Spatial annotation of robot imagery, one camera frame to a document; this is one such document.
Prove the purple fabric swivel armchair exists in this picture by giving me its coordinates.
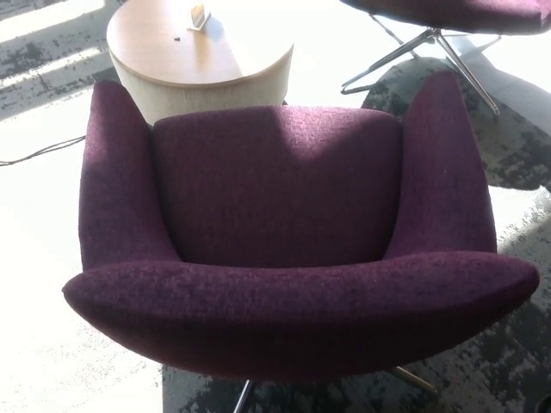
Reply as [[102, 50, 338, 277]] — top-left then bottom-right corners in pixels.
[[61, 71, 541, 413]]

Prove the round wooden side table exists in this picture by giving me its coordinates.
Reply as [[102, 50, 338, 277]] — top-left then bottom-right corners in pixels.
[[106, 0, 295, 126]]

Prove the thin black floor cable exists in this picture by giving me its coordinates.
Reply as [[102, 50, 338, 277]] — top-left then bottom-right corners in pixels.
[[0, 134, 87, 167]]

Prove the small card stand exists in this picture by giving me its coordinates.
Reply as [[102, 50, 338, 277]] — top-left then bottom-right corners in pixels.
[[186, 3, 213, 33]]

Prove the purple chair with metal legs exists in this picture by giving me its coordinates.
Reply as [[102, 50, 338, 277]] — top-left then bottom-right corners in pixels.
[[338, 0, 551, 116]]

